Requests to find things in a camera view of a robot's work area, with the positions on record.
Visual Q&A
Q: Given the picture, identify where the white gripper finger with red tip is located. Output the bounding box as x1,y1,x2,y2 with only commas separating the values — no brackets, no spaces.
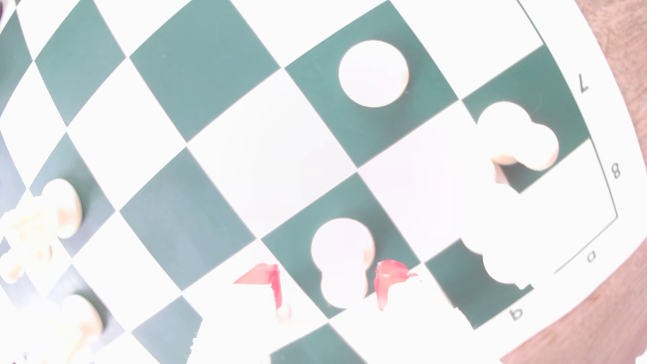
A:
374,260,501,364
187,263,292,364

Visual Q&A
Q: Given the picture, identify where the white chess pawn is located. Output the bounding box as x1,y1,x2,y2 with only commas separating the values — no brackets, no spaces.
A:
476,101,560,173
310,218,377,309
338,40,410,108

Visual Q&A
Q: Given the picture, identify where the white chess king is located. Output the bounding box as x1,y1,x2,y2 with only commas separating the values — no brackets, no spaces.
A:
455,172,536,291

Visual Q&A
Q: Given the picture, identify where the green and white chess mat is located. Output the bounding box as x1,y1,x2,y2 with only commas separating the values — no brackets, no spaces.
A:
0,0,647,364

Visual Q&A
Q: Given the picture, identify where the white chess knight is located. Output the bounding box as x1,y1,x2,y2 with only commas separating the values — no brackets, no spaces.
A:
25,294,105,364
0,178,84,253

